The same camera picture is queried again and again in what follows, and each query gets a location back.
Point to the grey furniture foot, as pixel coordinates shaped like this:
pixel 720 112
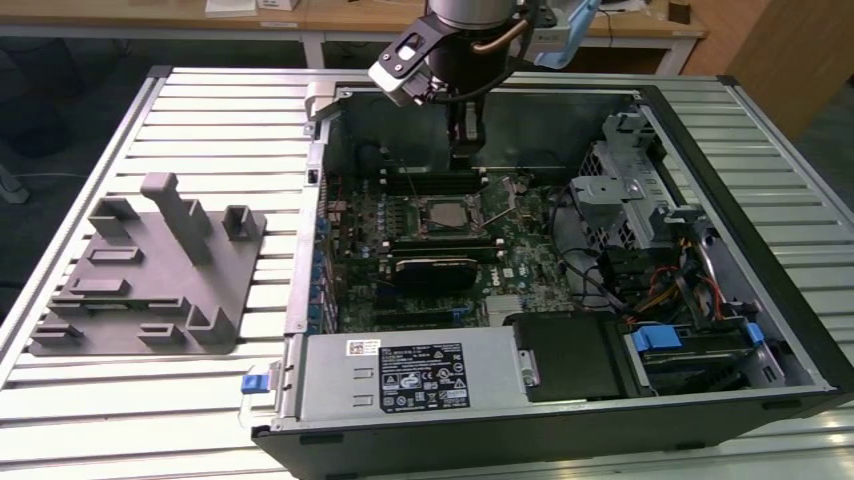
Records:
pixel 12 190

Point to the small white box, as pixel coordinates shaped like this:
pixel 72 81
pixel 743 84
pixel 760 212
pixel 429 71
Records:
pixel 276 4

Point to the thin metal locking lever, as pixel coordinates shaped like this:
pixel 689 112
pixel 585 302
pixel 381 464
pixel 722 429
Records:
pixel 415 186

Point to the silver power supply with label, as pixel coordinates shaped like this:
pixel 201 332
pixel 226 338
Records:
pixel 333 375

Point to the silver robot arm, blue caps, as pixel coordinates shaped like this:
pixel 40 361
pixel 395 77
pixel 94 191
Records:
pixel 467 10

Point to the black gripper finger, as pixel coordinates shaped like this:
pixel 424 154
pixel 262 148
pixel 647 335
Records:
pixel 456 150

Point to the black expansion slot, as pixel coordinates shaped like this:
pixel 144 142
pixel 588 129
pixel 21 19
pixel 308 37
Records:
pixel 413 319

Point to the black open PC case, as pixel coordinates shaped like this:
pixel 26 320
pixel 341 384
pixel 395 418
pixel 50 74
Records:
pixel 467 450

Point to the grey metal drive cage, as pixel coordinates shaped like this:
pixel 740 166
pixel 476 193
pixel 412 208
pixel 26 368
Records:
pixel 600 200

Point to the white paper sheet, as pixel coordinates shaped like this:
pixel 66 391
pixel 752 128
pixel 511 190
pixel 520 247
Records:
pixel 229 6

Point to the CPU socket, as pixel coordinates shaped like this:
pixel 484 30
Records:
pixel 420 216

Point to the blue case latch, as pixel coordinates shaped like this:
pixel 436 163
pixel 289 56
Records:
pixel 253 384

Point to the black RAM slot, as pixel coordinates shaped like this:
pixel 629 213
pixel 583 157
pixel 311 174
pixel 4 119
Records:
pixel 433 189
pixel 433 175

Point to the wooden desk with white frame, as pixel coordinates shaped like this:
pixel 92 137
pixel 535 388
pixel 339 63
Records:
pixel 233 19

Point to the wooden cabinet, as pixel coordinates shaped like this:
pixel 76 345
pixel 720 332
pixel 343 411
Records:
pixel 787 60

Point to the silver finned heat sink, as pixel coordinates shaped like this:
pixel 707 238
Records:
pixel 503 310

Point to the black graphics card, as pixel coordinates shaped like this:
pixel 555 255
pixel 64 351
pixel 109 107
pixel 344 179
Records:
pixel 433 274

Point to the green motherboard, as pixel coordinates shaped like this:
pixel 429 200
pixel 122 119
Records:
pixel 540 260

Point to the grey plastic parts rack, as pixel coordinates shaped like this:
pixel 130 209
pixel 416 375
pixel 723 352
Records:
pixel 166 300

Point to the small black desk item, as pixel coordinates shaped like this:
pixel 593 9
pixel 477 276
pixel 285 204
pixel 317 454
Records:
pixel 679 12

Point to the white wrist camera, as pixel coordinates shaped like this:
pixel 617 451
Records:
pixel 400 75
pixel 549 34

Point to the hard disk in blue carrier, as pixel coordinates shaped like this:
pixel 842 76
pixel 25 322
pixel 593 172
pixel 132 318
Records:
pixel 656 340

